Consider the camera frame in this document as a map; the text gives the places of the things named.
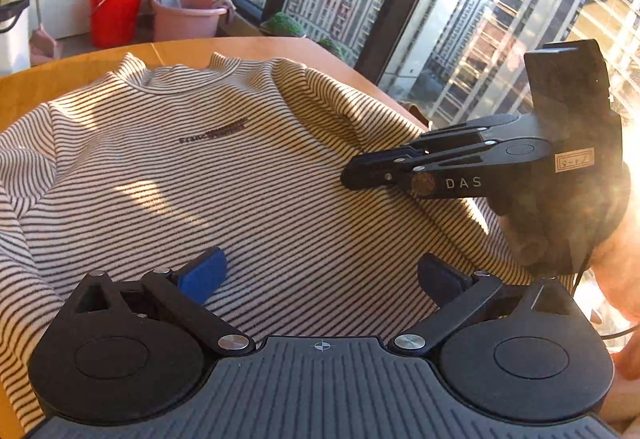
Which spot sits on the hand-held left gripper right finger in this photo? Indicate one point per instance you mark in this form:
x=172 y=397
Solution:
x=440 y=281

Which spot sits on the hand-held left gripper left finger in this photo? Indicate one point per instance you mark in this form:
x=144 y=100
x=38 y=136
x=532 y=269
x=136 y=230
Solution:
x=202 y=276

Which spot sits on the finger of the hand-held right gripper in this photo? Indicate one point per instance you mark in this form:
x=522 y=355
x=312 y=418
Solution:
x=470 y=129
x=380 y=171

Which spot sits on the striped sweater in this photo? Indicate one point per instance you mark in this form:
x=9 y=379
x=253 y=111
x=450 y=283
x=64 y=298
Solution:
x=200 y=179

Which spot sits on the person's right forearm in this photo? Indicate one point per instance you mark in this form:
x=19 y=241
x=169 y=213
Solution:
x=617 y=269

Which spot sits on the person's right hand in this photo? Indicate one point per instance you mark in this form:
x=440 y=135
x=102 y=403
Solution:
x=540 y=244

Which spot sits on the brown chair back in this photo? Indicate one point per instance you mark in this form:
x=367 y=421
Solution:
x=416 y=114

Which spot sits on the green potted plant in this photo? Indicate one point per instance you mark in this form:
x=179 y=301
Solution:
x=334 y=48
x=282 y=25

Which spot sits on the pink plastic bucket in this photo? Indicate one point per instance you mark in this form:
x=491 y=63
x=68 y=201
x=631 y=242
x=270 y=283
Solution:
x=182 y=21

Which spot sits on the red plastic bucket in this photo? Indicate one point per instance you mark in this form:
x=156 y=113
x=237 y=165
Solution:
x=115 y=19

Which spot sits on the white trash bin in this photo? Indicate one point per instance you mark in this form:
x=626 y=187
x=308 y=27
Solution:
x=12 y=44

